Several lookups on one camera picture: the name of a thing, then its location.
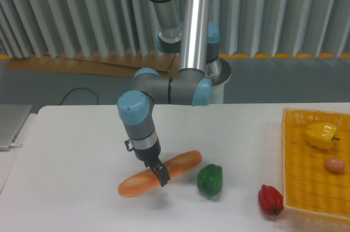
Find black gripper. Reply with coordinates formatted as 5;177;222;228
134;141;170;187

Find orange baguette bread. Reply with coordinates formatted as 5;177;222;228
118;150;202;197

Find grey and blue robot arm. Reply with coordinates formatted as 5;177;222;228
117;0;220;186

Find yellow wicker basket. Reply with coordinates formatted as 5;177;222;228
282;108;349;222

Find green bell pepper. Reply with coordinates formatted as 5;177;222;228
197;164;223;196

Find brown cardboard sheet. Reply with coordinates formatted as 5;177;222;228
5;50;179;78

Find red bell pepper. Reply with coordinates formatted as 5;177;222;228
258;184;284;216

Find silver laptop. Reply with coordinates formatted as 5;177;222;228
1;104;32;152

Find yellow bell pepper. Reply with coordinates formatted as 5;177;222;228
305;123;340;149

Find brown egg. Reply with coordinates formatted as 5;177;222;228
324;157;346;172

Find grey pleated curtain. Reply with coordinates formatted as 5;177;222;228
1;0;349;58

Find black floor cable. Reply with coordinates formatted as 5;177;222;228
55;87;99;106

